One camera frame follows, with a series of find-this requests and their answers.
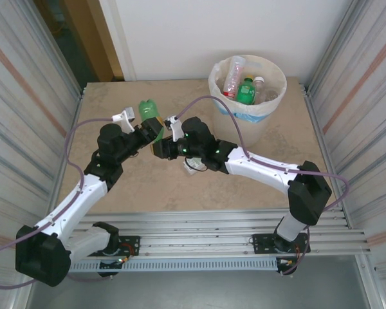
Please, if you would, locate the white door frame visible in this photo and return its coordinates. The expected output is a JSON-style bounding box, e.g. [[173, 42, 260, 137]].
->
[[98, 0, 138, 81]]

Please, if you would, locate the crushed green bottle yellow cap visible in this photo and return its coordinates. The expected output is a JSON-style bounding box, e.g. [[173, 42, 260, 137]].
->
[[138, 99, 165, 142]]

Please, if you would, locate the aluminium rail base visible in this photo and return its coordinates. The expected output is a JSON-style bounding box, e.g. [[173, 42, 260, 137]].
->
[[27, 207, 372, 258]]

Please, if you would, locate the round white waste bin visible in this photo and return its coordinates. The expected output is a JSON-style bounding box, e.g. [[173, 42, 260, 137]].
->
[[208, 54, 288, 149]]

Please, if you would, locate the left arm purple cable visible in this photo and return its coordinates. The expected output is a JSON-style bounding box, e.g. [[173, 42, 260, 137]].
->
[[0, 117, 115, 289]]

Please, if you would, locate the white slotted cable duct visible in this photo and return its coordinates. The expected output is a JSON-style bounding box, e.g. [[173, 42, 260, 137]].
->
[[64, 257, 279, 273]]

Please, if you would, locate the yellow connector with wires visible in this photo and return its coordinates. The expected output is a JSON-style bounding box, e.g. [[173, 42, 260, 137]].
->
[[275, 256, 299, 277], [98, 256, 131, 277]]

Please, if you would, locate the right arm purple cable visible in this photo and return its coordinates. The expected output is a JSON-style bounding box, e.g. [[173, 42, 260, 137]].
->
[[173, 95, 351, 276]]

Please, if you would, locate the clear bottle red white label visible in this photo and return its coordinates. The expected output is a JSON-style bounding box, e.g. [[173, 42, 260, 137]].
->
[[183, 156, 208, 177]]

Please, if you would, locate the wooden door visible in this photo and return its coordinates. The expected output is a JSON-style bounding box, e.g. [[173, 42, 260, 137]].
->
[[35, 0, 123, 83]]

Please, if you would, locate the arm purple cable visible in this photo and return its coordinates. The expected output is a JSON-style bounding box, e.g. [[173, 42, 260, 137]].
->
[[0, 117, 115, 289], [173, 95, 351, 276]]

